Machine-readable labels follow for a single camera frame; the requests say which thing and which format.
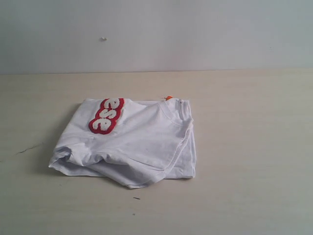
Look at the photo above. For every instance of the white t-shirt red lettering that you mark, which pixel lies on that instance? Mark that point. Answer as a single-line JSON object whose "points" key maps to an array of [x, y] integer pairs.
{"points": [[135, 143]]}

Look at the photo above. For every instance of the orange neck label tag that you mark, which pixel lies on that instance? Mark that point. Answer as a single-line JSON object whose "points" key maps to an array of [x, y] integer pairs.
{"points": [[168, 97]]}

